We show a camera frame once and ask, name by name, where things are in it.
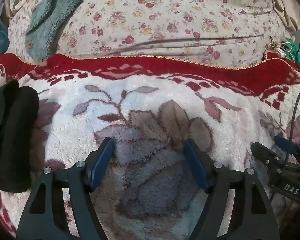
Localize floral bed sheet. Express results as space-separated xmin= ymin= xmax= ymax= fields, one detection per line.
xmin=7 ymin=0 xmax=294 ymax=67

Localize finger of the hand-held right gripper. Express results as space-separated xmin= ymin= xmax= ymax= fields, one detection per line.
xmin=251 ymin=142 xmax=289 ymax=174
xmin=274 ymin=135 xmax=300 ymax=164

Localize black pants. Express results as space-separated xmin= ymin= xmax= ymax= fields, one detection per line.
xmin=0 ymin=80 xmax=40 ymax=193

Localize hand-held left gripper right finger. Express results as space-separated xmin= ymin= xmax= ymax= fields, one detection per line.
xmin=184 ymin=139 xmax=282 ymax=240

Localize teal fleece blanket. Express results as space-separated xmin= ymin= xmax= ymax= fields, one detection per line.
xmin=25 ymin=0 xmax=102 ymax=62

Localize green cable bundle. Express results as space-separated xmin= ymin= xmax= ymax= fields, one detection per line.
xmin=281 ymin=40 xmax=300 ymax=63

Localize red and white floral blanket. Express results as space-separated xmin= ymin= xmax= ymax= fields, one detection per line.
xmin=0 ymin=52 xmax=300 ymax=240

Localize beige cloth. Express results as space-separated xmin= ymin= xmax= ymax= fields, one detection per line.
xmin=262 ymin=0 xmax=300 ymax=32

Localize black cable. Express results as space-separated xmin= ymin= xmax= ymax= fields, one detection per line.
xmin=284 ymin=79 xmax=300 ymax=170

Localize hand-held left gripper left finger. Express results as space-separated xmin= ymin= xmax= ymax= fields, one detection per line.
xmin=16 ymin=137 xmax=115 ymax=240

